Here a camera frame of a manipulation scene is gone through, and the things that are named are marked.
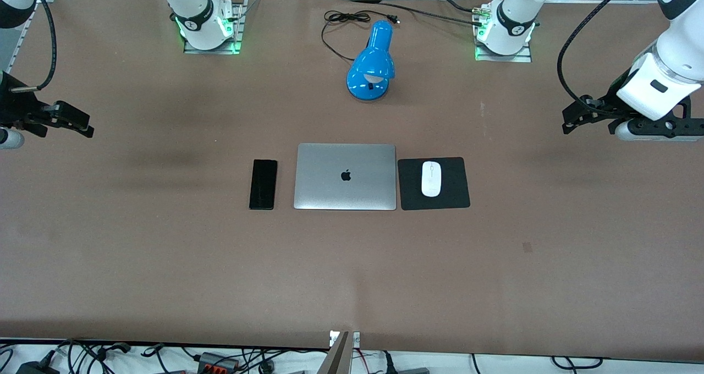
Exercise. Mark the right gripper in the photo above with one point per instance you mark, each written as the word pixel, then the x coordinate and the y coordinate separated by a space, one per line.
pixel 14 108

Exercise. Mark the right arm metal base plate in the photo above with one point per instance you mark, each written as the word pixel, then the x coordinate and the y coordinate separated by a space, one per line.
pixel 212 50

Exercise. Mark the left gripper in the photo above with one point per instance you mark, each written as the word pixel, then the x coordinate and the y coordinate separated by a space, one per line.
pixel 606 104

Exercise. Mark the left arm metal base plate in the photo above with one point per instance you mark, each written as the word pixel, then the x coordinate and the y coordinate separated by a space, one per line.
pixel 503 58

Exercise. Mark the black orange connector box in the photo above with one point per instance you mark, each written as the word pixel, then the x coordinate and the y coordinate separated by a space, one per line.
pixel 214 361

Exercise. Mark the black smartphone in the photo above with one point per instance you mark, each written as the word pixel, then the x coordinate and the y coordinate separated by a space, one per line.
pixel 263 184

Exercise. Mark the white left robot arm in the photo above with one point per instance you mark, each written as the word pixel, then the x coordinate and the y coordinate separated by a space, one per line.
pixel 514 16

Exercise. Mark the wooden stand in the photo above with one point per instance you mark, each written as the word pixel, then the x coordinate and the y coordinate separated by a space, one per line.
pixel 338 355

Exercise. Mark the white computer mouse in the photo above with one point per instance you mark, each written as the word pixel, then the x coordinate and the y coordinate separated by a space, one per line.
pixel 431 179

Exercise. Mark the white metal bracket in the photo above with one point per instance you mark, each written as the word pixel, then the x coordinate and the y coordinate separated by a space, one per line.
pixel 356 338

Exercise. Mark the silver laptop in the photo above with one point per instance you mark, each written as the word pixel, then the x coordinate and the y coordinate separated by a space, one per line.
pixel 345 190

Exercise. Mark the black power adapter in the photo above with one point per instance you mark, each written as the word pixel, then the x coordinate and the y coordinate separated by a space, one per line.
pixel 36 368

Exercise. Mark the black mouse pad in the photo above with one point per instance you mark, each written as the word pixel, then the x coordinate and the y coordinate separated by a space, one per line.
pixel 456 190

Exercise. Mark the blue desk lamp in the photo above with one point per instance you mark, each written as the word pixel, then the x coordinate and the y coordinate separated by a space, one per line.
pixel 371 60

